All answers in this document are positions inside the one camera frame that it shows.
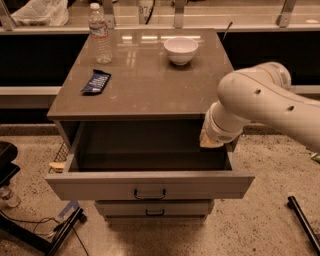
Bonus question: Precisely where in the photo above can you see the black bar on floor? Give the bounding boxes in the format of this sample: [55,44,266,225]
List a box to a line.
[287,196,320,256]

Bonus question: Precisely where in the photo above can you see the small bottle on floor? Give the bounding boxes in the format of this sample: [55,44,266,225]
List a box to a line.
[0,186,21,208]

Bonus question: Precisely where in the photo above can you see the grey drawer cabinet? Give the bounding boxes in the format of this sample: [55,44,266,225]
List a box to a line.
[46,28,255,221]

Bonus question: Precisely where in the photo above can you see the white ceramic bowl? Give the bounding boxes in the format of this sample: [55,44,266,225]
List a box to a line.
[164,37,198,65]

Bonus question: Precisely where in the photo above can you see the blue tape cross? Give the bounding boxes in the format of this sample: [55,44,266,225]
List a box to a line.
[58,200,79,219]

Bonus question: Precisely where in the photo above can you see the black chair base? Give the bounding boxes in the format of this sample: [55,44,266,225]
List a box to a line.
[0,141,20,187]

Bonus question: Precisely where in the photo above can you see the dark blue snack wrapper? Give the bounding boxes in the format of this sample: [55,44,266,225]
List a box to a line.
[81,69,111,95]

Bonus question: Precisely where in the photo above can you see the black floor cable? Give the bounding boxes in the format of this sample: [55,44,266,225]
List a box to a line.
[0,209,90,256]

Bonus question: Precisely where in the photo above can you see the grey top drawer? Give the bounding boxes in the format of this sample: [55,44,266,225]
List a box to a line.
[46,120,254,201]

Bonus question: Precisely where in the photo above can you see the black metal stand leg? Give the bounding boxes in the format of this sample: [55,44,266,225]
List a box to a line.
[0,207,85,256]

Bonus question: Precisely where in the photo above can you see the white plastic bag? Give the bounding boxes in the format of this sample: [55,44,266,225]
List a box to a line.
[11,0,69,26]

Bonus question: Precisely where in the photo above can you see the black wire basket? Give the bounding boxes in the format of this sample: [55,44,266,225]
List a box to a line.
[49,143,69,173]

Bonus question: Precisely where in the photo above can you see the green snack bag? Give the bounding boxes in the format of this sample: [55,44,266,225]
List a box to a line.
[311,153,320,164]

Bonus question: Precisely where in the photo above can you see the tan sponge in basket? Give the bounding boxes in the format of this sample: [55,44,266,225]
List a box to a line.
[49,162,65,173]

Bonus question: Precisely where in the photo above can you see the clear plastic water bottle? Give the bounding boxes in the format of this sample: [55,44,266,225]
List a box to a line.
[88,3,112,64]

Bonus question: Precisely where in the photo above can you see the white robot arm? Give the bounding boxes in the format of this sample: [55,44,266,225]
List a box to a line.
[200,62,320,153]

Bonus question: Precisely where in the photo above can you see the grey bottom drawer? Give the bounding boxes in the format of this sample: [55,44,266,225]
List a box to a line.
[95,200,214,218]

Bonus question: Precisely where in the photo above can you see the grey drawer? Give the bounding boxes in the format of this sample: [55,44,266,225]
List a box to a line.
[46,120,254,201]
[95,200,214,218]

